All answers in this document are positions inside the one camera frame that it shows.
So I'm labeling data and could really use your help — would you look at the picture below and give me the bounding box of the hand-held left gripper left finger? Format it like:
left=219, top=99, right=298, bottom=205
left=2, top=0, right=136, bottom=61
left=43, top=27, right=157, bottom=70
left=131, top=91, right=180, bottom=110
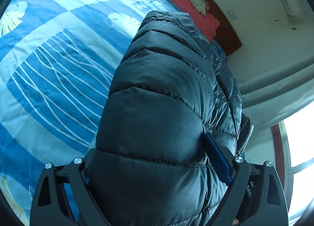
left=29, top=148, right=111, bottom=226

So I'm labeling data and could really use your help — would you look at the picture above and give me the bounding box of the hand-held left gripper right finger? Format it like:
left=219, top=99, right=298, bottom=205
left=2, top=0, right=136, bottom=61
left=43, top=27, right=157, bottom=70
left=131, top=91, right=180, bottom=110
left=204, top=132, right=289, bottom=226

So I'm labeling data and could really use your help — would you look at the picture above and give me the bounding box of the black puffer jacket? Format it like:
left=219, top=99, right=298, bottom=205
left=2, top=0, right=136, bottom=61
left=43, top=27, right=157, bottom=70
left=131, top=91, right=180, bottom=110
left=87, top=10, right=254, bottom=226

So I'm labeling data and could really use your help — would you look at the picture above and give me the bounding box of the window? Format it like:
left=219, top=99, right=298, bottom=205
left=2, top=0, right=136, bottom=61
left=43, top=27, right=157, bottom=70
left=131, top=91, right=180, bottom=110
left=271, top=116, right=314, bottom=224

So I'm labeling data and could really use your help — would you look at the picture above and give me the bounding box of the blue printed bedspread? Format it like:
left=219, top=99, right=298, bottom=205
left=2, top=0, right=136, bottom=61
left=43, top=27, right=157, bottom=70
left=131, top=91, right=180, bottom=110
left=0, top=0, right=228, bottom=226

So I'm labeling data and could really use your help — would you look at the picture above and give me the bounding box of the brown wooden headboard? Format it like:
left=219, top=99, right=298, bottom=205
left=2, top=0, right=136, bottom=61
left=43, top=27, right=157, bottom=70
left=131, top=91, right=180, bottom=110
left=186, top=0, right=242, bottom=57

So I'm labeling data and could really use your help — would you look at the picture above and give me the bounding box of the cream printed cushion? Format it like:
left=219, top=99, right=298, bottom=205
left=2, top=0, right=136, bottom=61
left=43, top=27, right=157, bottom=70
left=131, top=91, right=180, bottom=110
left=186, top=0, right=212, bottom=17

